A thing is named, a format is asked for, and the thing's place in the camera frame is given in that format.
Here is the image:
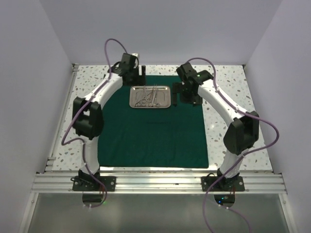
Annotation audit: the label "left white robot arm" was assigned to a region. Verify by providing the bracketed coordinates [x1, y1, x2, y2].
[71, 53, 146, 191]

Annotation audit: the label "dark green surgical cloth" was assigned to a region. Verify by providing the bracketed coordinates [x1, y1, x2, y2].
[98, 86, 208, 168]

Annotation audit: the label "steel instrument tray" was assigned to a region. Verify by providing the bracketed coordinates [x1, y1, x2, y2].
[129, 85, 171, 109]

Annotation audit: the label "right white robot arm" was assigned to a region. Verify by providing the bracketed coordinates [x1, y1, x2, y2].
[172, 62, 259, 192]

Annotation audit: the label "steel surgical scissors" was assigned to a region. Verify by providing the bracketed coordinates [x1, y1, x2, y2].
[135, 86, 150, 107]

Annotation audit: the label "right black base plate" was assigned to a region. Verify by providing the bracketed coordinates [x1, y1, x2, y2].
[201, 173, 245, 192]

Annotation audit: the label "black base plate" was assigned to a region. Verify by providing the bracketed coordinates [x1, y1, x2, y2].
[201, 173, 245, 192]
[70, 176, 117, 192]

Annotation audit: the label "aluminium mounting rail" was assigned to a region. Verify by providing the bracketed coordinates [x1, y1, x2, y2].
[31, 170, 287, 194]

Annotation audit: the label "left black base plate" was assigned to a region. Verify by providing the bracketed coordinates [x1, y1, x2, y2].
[70, 176, 117, 192]

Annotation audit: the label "steel forceps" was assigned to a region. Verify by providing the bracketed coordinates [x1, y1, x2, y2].
[149, 84, 160, 108]

